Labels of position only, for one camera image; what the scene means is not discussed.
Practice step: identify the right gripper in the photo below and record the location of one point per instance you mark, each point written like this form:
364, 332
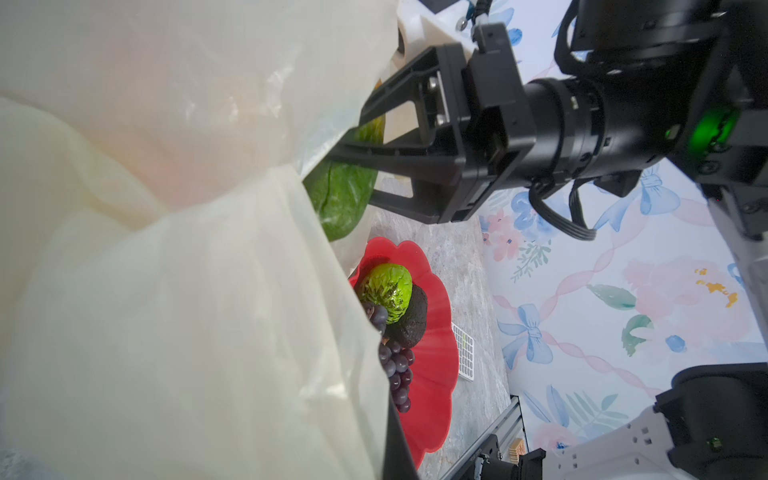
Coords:
482, 130

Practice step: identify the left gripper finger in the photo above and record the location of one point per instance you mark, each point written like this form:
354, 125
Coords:
398, 462

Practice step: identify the red flower-shaped bowl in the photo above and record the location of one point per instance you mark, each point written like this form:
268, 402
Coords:
426, 426

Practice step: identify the dark avocado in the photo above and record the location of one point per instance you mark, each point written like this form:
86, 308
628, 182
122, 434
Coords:
409, 330

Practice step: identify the yellow plastic bag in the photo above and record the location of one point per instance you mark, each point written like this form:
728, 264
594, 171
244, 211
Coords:
170, 305

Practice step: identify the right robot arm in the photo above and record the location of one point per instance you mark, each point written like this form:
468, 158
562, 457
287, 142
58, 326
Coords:
712, 421

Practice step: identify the purple grape bunch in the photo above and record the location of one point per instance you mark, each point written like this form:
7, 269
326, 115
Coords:
395, 359

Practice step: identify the small wooden tag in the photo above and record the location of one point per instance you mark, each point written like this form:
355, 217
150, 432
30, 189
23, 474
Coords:
517, 450

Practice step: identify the white calculator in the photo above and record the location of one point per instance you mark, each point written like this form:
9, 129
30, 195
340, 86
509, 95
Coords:
466, 350

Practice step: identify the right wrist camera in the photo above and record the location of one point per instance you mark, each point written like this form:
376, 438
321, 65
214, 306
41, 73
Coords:
423, 24

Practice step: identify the aluminium rail frame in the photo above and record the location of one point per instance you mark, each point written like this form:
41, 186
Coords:
489, 456

